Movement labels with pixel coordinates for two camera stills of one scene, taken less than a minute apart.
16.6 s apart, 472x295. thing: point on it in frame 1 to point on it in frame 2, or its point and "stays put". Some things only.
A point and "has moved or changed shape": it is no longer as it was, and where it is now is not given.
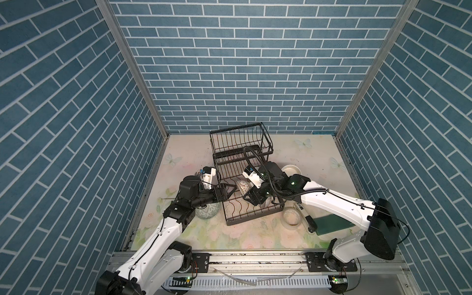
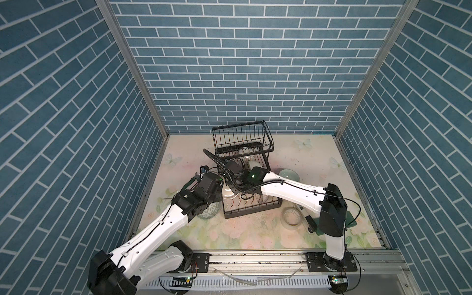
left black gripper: x=222 y=187 stays put
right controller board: x=338 y=283 stays put
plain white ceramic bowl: x=291 y=169 has moved or changed shape
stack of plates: x=211 y=211 stays put
